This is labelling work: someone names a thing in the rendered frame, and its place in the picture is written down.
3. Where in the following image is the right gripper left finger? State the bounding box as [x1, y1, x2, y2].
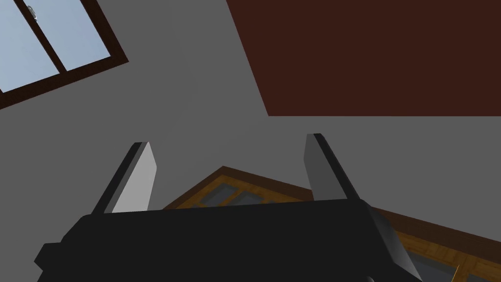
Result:
[91, 141, 158, 215]

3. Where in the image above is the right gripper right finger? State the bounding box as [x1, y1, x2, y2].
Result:
[303, 133, 361, 202]

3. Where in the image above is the brown wooden glazed cabinet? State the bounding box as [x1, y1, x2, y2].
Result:
[162, 165, 501, 282]

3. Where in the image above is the dark brown framed window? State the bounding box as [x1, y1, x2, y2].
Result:
[0, 0, 130, 110]

